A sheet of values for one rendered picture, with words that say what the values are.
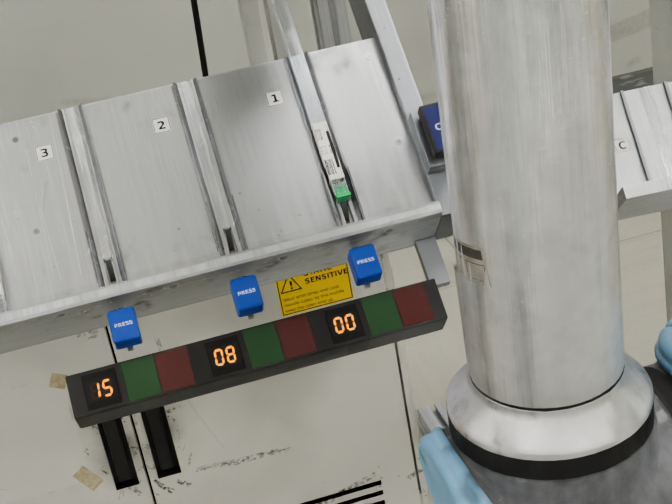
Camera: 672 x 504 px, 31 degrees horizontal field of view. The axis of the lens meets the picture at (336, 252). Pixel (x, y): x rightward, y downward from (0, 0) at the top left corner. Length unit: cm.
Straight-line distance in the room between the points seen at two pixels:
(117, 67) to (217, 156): 191
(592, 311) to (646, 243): 203
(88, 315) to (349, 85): 33
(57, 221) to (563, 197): 62
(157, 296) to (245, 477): 52
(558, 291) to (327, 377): 92
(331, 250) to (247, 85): 18
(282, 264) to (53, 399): 47
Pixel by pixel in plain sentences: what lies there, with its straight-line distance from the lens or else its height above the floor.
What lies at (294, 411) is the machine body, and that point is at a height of 36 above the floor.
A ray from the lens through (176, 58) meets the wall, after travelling 303.
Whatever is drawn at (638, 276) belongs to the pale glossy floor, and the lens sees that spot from 252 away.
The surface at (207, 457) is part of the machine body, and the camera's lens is 153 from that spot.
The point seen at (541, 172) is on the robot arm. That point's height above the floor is 94.
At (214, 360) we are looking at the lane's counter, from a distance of 106.
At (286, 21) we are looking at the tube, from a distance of 118.
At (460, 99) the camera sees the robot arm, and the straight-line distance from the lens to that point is 58.
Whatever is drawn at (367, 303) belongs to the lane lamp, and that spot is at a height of 67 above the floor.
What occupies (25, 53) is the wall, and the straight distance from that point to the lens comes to 301.
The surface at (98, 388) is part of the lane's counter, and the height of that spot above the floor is 66.
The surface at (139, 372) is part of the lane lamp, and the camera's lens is 106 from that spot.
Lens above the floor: 116
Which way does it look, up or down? 25 degrees down
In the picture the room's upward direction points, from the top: 10 degrees counter-clockwise
